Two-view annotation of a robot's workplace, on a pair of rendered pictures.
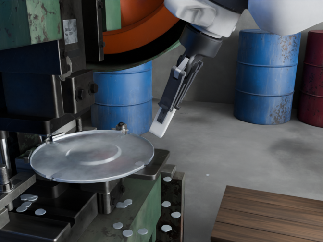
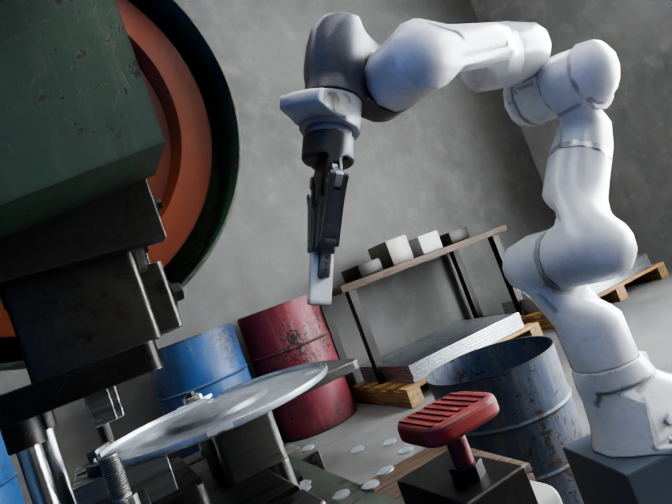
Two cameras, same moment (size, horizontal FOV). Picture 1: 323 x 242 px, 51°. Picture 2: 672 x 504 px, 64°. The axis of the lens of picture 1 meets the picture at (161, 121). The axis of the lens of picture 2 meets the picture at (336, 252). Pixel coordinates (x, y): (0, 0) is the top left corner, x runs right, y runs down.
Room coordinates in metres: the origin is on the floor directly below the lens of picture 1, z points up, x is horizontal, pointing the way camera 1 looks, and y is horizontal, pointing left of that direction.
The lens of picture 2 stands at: (0.11, 0.46, 0.88)
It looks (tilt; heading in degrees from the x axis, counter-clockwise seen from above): 3 degrees up; 318
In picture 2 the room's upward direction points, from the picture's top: 20 degrees counter-clockwise
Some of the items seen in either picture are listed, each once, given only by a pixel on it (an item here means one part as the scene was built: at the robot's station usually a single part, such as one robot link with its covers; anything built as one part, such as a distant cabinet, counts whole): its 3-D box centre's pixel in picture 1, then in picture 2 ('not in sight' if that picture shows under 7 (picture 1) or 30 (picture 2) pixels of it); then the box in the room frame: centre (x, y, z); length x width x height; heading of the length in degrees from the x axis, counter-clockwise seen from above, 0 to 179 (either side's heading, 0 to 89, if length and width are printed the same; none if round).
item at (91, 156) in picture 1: (93, 152); (217, 409); (0.75, 0.16, 0.78); 0.29 x 0.29 x 0.01
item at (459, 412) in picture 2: not in sight; (461, 454); (0.40, 0.15, 0.72); 0.07 x 0.06 x 0.08; 75
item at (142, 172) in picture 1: (114, 179); (270, 443); (0.73, 0.12, 0.72); 0.25 x 0.14 x 0.14; 75
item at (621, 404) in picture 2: not in sight; (639, 390); (0.54, -0.49, 0.52); 0.22 x 0.19 x 0.14; 58
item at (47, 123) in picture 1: (43, 116); (84, 392); (0.78, 0.29, 0.86); 0.20 x 0.16 x 0.05; 165
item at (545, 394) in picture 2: not in sight; (514, 430); (1.18, -0.97, 0.24); 0.42 x 0.42 x 0.48
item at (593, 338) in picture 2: not in sight; (561, 296); (0.60, -0.46, 0.71); 0.18 x 0.11 x 0.25; 162
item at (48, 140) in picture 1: (50, 156); (123, 476); (0.78, 0.28, 0.76); 0.15 x 0.09 x 0.05; 165
